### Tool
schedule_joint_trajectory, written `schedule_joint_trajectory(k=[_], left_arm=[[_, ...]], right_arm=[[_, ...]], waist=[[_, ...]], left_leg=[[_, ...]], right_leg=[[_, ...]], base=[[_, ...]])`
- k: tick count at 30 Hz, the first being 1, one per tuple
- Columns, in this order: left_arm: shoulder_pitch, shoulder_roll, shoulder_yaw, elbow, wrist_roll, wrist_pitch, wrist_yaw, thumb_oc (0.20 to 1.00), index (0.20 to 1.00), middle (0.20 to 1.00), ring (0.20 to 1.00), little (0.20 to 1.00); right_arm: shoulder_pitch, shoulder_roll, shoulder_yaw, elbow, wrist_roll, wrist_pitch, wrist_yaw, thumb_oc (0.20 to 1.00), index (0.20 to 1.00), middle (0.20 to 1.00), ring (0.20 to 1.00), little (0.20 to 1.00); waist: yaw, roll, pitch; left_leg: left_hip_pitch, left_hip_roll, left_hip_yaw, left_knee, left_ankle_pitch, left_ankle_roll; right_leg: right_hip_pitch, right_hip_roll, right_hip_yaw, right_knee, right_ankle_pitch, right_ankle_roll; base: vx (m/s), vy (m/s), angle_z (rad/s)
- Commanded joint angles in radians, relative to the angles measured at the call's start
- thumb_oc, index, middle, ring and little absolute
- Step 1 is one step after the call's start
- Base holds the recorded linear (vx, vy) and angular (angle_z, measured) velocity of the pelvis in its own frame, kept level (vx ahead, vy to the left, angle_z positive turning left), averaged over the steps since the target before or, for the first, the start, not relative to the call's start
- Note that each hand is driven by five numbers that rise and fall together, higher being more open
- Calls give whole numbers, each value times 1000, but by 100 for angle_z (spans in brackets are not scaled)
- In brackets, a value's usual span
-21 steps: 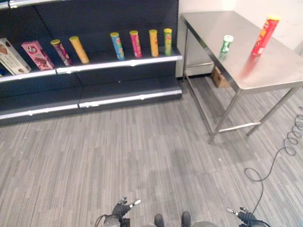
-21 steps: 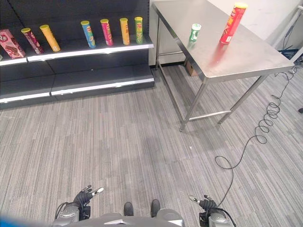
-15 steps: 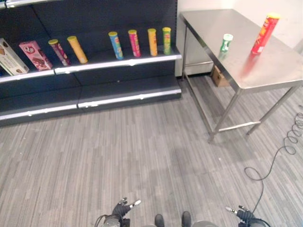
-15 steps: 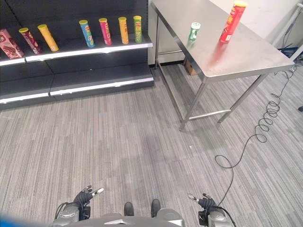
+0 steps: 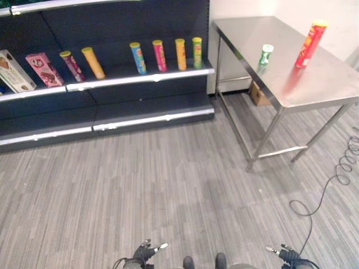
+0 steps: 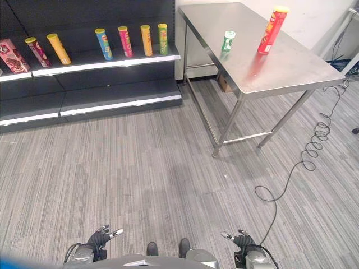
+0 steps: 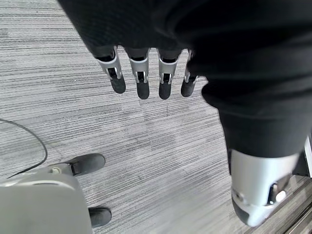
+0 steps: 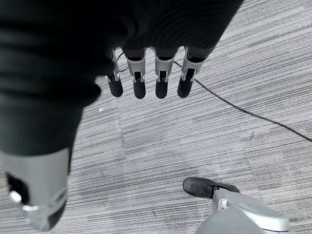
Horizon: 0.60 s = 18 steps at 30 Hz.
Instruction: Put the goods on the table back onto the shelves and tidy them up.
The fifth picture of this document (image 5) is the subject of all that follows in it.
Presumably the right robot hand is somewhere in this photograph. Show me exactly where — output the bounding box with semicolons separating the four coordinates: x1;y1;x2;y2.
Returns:
265;243;300;265

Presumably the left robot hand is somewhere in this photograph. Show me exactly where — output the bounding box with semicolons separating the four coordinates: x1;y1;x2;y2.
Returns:
132;238;169;265

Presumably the silver robot body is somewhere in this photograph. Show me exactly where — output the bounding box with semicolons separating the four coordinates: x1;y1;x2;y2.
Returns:
227;262;258;269

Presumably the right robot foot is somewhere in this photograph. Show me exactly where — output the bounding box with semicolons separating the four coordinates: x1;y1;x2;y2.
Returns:
215;252;227;269

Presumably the cardboard box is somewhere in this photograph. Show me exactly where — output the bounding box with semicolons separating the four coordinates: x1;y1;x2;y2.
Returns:
249;81;271;106

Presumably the dark shelving unit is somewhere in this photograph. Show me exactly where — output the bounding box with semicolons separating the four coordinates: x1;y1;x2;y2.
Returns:
0;0;216;154

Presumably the stainless steel table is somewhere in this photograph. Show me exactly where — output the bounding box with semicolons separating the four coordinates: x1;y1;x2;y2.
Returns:
210;15;359;172

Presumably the blue chip can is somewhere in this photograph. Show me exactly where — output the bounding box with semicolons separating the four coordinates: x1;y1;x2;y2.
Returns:
129;42;148;76

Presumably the plain yellow chip can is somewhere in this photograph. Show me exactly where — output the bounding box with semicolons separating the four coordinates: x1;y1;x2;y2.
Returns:
81;47;106;80

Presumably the pink chip can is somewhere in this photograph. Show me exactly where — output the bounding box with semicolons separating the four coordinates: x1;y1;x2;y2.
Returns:
152;39;168;72

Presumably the maroon chip can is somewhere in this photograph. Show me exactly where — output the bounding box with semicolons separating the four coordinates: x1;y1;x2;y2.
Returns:
59;50;86;82

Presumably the short green chip can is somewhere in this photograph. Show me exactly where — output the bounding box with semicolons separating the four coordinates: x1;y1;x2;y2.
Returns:
258;44;274;67

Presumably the orange chip can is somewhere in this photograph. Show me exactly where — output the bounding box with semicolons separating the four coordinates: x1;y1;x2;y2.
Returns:
174;38;187;71

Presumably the pink cookie box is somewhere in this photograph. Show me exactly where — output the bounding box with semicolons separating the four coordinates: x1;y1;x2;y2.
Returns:
25;52;65;88

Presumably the tall red chip can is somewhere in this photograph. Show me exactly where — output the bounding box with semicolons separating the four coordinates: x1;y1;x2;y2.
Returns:
294;19;329;68

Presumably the white cookie box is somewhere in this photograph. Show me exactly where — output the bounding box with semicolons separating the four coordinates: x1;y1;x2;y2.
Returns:
0;49;38;94

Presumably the black coiled cable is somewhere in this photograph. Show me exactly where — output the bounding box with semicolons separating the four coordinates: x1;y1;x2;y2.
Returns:
289;135;359;256

